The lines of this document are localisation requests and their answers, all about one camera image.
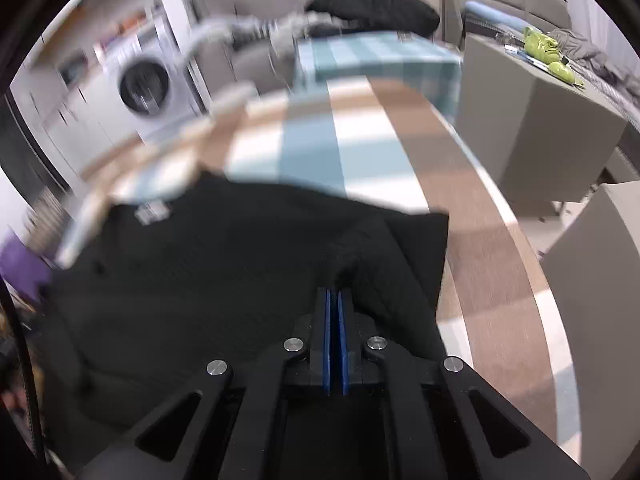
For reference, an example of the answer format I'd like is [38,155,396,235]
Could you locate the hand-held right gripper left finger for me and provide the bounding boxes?
[75,287,335,480]

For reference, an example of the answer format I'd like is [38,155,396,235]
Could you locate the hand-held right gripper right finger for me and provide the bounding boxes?
[336,289,593,480]

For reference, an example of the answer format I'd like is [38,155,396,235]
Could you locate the black knit sweater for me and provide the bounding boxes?
[30,170,451,480]

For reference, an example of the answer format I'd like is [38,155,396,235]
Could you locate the grey clothes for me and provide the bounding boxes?
[267,12,346,56]

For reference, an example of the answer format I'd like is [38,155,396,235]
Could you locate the brown checked tablecloth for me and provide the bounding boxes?
[55,75,583,466]

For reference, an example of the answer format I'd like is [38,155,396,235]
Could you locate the large grey cabinet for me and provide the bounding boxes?
[456,32,633,218]

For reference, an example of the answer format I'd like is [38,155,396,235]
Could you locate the grey sofa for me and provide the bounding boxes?
[190,0,311,91]

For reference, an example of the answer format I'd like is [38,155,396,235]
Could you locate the teal checked tablecloth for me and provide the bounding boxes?
[292,30,463,126]

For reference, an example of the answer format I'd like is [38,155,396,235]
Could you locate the white washing machine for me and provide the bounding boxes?
[97,15,201,143]

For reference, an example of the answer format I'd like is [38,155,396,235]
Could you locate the purple bag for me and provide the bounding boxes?
[0,240,53,306]

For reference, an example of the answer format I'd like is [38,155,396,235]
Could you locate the black jacket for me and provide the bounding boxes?
[305,0,441,36]

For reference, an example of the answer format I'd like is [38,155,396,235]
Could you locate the white kitchen base cabinet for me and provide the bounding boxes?
[25,35,131,171]

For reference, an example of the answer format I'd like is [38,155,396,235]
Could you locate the green toy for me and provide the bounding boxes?
[522,27,561,61]
[547,60,585,86]

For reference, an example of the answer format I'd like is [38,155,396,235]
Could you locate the blue pillow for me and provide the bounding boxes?
[462,0,528,28]

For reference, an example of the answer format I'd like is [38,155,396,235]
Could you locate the grey blanket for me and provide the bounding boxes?
[550,27,640,106]

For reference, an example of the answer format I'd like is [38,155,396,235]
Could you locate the black door frame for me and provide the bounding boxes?
[0,90,66,201]

